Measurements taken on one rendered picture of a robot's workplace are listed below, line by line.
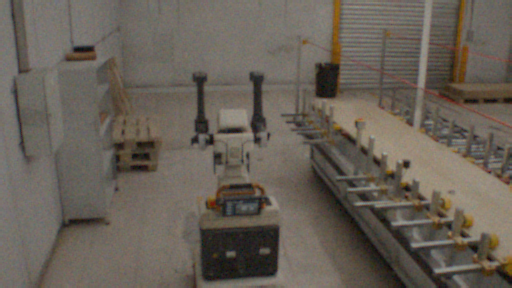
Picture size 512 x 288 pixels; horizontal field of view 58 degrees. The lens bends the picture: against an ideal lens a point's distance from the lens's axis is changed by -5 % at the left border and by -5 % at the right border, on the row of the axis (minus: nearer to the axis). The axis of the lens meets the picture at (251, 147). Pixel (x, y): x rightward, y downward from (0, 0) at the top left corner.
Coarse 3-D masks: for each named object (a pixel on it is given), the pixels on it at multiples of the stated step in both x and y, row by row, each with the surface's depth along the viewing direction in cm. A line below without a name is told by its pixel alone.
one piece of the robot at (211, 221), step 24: (216, 192) 312; (264, 192) 317; (216, 216) 315; (240, 216) 318; (264, 216) 321; (216, 240) 320; (240, 240) 323; (264, 240) 326; (216, 264) 327; (240, 264) 329; (264, 264) 333
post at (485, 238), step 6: (486, 234) 224; (480, 240) 227; (486, 240) 224; (480, 246) 227; (486, 246) 225; (480, 252) 227; (486, 252) 227; (480, 258) 227; (474, 276) 232; (480, 276) 231; (474, 282) 232; (480, 282) 232
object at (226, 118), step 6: (222, 114) 340; (228, 114) 341; (234, 114) 341; (240, 114) 342; (246, 114) 344; (216, 120) 347; (222, 120) 338; (228, 120) 339; (234, 120) 339; (240, 120) 340; (246, 120) 342; (222, 126) 337; (228, 126) 338; (234, 126) 339; (240, 126) 339; (246, 126) 341
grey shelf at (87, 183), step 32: (64, 64) 444; (96, 64) 442; (64, 96) 422; (96, 96) 427; (64, 128) 431; (96, 128) 436; (64, 160) 440; (96, 160) 445; (64, 192) 464; (96, 192) 455
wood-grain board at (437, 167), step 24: (336, 120) 507; (384, 120) 511; (384, 144) 430; (408, 144) 431; (432, 144) 432; (408, 168) 371; (432, 168) 372; (456, 168) 372; (432, 192) 327; (456, 192) 327; (480, 192) 326; (504, 192) 326; (480, 216) 290; (504, 216) 290; (504, 240) 261
